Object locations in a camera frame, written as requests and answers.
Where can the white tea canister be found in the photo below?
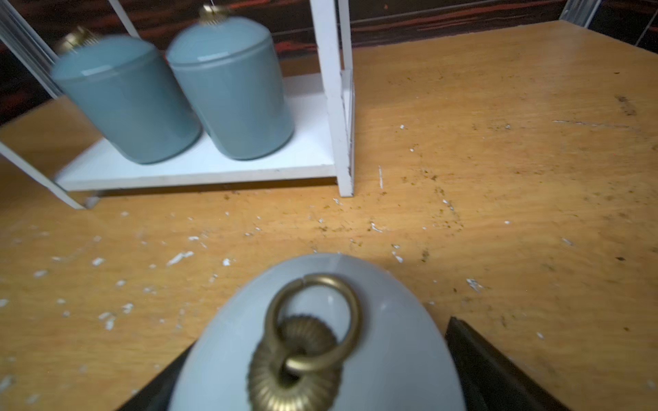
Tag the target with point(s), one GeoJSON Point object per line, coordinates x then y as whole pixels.
{"type": "Point", "coordinates": [320, 332]}

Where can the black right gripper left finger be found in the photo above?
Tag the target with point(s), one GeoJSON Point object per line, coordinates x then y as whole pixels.
{"type": "Point", "coordinates": [156, 395]}

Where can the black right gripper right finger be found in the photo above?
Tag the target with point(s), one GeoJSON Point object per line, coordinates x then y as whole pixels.
{"type": "Point", "coordinates": [489, 380]}

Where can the white two-tier metal shelf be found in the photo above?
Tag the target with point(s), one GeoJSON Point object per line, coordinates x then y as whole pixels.
{"type": "Point", "coordinates": [322, 106]}

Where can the aluminium right corner post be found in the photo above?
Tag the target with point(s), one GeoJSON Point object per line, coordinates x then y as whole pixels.
{"type": "Point", "coordinates": [580, 12]}

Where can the teal tea canister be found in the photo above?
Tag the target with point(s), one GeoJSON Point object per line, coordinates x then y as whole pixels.
{"type": "Point", "coordinates": [229, 71]}
{"type": "Point", "coordinates": [126, 89]}

